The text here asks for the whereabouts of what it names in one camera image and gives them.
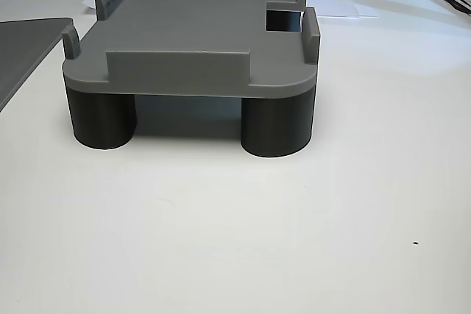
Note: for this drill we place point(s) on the grey holder platform with legs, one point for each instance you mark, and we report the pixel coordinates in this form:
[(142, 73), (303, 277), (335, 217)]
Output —
[(191, 23)]

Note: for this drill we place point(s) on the flat grey plate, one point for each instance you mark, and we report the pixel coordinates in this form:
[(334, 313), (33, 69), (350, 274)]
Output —
[(22, 45)]

